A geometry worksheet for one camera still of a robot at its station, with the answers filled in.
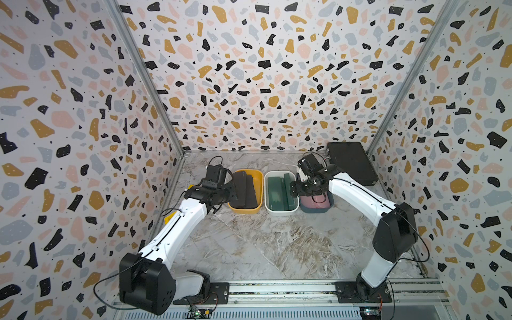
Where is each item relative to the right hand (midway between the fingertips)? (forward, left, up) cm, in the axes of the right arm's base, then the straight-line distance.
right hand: (298, 191), depth 87 cm
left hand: (-4, +27, +5) cm, 27 cm away
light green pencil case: (+4, +10, -9) cm, 14 cm away
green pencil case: (-1, +3, -7) cm, 8 cm away
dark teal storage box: (-3, -11, -12) cm, 17 cm away
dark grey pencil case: (+2, +24, -7) cm, 25 cm away
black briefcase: (+27, -33, -8) cm, 43 cm away
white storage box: (+18, +8, -9) cm, 22 cm away
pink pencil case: (-10, -5, +9) cm, 15 cm away
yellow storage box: (+16, +19, -11) cm, 27 cm away
